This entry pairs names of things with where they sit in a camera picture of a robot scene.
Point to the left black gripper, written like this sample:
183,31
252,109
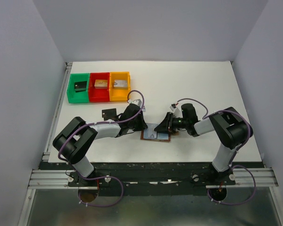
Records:
143,125

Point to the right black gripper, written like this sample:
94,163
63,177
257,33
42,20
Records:
167,124

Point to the brown leather card holder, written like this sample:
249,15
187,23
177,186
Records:
162,137

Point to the black VIP card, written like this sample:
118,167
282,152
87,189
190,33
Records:
109,113

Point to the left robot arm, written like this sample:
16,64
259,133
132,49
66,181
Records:
74,141

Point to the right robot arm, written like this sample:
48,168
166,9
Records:
231,128

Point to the silver card in yellow bin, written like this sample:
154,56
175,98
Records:
120,84

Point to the gold card in red bin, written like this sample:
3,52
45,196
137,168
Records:
101,84

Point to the black card in green bin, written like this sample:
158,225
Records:
80,86

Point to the yellow plastic bin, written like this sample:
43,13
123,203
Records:
119,94

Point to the red plastic bin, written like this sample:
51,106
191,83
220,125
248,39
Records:
98,95

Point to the green plastic bin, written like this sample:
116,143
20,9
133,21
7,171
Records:
77,97

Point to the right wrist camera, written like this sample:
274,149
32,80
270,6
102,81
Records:
174,109

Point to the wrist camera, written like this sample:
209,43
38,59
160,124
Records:
174,109
137,102

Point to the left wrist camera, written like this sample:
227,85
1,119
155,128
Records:
137,102

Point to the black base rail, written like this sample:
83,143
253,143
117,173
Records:
153,179

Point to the aluminium frame rail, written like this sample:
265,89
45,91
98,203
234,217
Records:
46,179

